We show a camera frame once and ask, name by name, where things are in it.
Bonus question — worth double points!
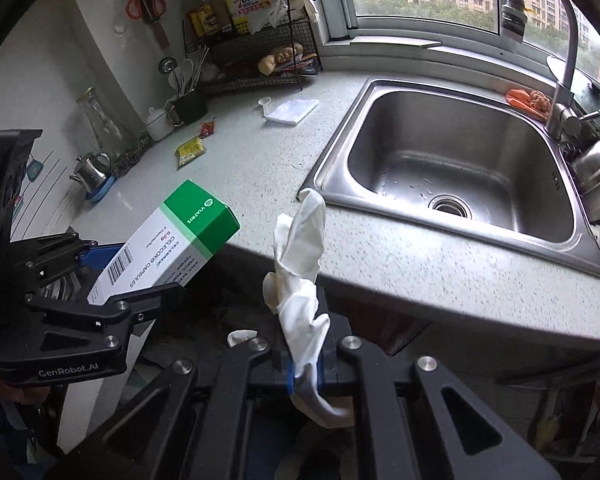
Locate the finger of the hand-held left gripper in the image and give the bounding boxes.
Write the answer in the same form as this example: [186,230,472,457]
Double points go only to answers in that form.
[25,281,186,337]
[10,227,131,288]

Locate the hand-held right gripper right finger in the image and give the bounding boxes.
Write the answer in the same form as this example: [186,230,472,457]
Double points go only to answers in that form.
[317,287,563,480]

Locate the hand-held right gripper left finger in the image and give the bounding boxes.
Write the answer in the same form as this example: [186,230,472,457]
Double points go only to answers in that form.
[45,336,296,480]

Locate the green white medicine box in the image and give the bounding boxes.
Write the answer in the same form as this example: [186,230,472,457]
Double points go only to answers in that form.
[86,180,241,308]

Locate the white rubber glove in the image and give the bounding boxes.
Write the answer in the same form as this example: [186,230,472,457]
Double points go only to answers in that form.
[262,187,353,428]

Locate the white paper towel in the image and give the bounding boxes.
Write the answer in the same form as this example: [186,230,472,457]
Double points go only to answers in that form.
[265,99,320,125]

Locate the blue saucer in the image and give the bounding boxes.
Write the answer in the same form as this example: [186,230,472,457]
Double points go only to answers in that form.
[85,175,115,203]

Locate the small steel kettle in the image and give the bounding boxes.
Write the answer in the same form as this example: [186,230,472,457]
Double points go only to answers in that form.
[69,151,113,193]

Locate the steel wool scourer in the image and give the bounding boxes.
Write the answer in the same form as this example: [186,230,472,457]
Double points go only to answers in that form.
[111,135,151,177]

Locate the glass carafe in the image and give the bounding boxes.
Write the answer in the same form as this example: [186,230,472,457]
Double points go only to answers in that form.
[76,87,133,161]

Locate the yellow seasoning packet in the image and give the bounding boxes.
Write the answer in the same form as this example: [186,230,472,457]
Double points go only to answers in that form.
[175,137,207,167]

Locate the white lidded cup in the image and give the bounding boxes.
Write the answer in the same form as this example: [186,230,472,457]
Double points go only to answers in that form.
[145,106,176,141]

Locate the black utensil mug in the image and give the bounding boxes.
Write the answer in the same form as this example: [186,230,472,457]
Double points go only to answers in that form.
[169,91,208,126]

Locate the white ladle spoons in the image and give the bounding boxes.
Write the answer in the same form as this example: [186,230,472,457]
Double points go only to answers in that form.
[169,59,195,96]

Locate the bundle of chopsticks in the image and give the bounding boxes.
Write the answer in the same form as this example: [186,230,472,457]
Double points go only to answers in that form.
[187,46,210,92]

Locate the stainless steel sink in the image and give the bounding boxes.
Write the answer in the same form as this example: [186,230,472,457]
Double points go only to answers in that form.
[298,77,600,281]

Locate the yellow label sauce bottle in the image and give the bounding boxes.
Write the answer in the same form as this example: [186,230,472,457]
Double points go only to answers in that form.
[187,0,222,38]

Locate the brown glass bottle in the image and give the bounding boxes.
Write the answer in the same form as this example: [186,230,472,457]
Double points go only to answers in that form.
[205,0,237,36]

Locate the clear plastic bag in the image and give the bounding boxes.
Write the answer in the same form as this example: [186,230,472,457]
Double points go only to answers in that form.
[247,0,291,36]

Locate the orange cloth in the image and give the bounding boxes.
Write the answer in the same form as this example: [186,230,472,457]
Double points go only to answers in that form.
[505,88,552,120]

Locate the steel pot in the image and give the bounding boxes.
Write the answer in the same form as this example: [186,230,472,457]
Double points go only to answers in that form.
[570,140,600,193]

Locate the curved steel faucet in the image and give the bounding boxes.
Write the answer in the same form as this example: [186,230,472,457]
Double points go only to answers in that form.
[501,0,600,141]

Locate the wooden handled tool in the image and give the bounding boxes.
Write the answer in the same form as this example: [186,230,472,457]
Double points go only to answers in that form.
[147,19,171,50]

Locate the black wire rack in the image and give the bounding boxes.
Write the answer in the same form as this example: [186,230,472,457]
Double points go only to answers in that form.
[182,2,323,101]

